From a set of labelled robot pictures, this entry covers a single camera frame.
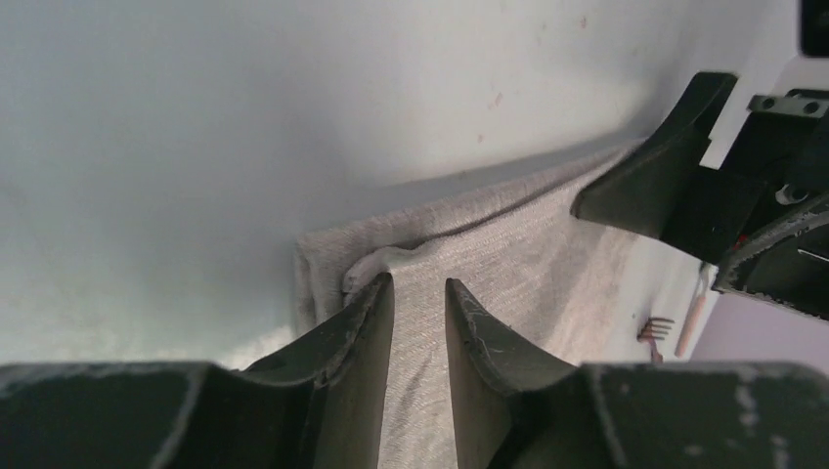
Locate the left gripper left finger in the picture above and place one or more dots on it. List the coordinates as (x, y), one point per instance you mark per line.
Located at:
(316, 403)

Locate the pink metal fork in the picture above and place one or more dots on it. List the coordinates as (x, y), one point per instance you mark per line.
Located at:
(653, 331)

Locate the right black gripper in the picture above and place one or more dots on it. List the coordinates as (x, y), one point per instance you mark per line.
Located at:
(761, 218)

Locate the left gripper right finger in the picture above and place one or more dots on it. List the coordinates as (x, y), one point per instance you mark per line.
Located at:
(517, 406)

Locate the metal spoon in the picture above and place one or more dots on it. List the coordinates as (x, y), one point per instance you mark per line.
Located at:
(695, 308)

